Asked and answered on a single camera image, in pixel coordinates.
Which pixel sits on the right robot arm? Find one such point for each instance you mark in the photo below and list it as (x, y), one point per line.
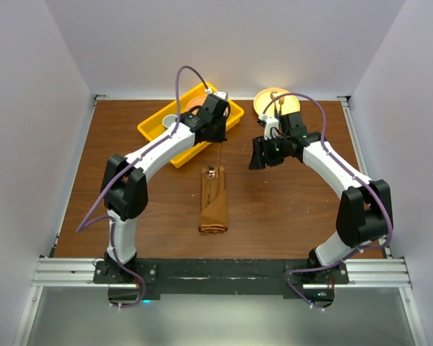
(365, 210)

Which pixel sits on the rose gold spoon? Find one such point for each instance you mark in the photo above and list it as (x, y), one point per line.
(213, 171)

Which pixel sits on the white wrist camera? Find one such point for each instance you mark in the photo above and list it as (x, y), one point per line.
(270, 126)
(222, 95)

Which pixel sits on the woven round coaster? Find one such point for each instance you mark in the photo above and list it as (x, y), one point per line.
(196, 101)

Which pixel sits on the brown cloth napkin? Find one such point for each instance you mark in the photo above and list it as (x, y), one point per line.
(213, 217)

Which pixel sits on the yellow round plate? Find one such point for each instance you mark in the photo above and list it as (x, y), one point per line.
(261, 100)

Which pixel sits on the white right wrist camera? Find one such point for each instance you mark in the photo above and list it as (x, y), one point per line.
(270, 126)

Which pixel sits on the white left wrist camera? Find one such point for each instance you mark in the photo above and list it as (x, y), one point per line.
(222, 95)

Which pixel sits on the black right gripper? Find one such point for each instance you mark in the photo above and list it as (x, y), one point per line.
(258, 160)

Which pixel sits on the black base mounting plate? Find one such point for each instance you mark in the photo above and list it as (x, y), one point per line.
(151, 278)

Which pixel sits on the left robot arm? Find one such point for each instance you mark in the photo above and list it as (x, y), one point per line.
(125, 180)

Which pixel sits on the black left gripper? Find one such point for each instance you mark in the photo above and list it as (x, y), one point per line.
(221, 137)

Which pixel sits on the grey ceramic cup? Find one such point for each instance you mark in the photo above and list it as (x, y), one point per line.
(169, 120)

